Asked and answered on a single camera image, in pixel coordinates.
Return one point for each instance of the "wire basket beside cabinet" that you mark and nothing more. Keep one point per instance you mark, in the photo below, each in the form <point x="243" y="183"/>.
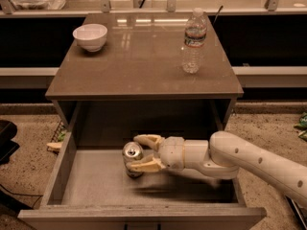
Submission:
<point x="57" y="139"/>

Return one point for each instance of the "black object at left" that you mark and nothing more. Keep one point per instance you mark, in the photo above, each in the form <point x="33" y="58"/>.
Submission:
<point x="8" y="130"/>

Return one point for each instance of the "silver green 7up can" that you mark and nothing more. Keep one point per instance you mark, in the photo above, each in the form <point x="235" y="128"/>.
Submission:
<point x="132" y="151"/>

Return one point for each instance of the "clear plastic water bottle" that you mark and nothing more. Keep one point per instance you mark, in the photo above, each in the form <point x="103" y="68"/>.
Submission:
<point x="194" y="37"/>

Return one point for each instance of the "grey cabinet with glossy top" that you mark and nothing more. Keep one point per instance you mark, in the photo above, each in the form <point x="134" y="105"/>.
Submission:
<point x="136" y="84"/>

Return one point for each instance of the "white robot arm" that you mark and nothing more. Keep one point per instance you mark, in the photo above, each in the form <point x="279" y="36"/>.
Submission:
<point x="222" y="156"/>

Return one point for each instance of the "green snack bag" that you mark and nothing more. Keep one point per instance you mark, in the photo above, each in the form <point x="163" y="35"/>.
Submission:
<point x="302" y="126"/>

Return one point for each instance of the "black rod on floor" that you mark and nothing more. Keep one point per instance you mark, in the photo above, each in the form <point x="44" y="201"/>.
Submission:
<point x="300" y="213"/>

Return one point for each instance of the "open grey top drawer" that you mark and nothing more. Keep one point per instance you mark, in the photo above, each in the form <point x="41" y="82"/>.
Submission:
<point x="89" y="188"/>

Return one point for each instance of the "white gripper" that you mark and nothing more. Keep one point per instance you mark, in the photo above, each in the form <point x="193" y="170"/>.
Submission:
<point x="172" y="151"/>

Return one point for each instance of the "white ceramic bowl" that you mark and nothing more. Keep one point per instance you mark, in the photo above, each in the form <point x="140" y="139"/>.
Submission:
<point x="91" y="37"/>

